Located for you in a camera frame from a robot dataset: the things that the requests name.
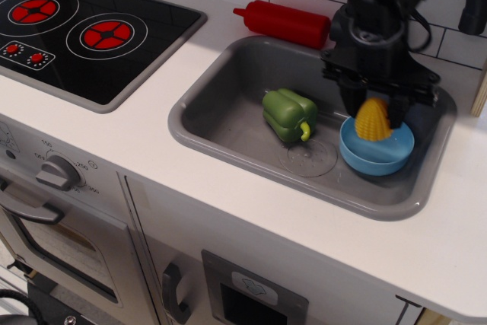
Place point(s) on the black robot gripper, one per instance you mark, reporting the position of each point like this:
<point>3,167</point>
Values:
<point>362,61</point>

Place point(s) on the yellow toy corn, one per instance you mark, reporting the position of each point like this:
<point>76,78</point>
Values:
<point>371,122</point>

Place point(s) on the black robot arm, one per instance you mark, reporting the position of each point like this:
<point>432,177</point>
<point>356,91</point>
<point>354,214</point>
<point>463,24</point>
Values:
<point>372,53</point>

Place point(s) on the blue plastic bowl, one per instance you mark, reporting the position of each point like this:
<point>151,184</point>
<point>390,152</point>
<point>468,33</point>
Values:
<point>375,158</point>

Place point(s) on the grey toy sink basin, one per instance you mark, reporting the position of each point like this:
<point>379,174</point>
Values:
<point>222,115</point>

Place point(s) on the green toy bell pepper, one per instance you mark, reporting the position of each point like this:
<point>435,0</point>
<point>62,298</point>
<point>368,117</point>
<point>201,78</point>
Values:
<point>291,116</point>

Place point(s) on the dark grey toy faucet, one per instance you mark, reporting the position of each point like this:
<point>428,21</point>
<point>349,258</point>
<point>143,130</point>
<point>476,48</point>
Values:
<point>473,1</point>

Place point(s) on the red ketchup bottle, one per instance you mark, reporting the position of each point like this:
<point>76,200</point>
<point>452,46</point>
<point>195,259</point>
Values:
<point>284,23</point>

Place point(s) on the grey dispenser panel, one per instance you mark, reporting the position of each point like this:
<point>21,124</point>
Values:
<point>239,296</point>

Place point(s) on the black toy stovetop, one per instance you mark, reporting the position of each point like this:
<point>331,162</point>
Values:
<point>92,53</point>

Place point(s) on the grey oven knob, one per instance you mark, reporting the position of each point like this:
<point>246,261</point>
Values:
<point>58,173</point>

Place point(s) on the toy oven door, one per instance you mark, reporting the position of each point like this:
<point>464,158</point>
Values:
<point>88,253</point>

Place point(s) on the grey cabinet door handle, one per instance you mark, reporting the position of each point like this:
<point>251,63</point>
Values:
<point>175,310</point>

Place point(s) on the grey oven door handle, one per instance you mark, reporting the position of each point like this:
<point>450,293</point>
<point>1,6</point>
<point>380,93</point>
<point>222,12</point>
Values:
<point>46,214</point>

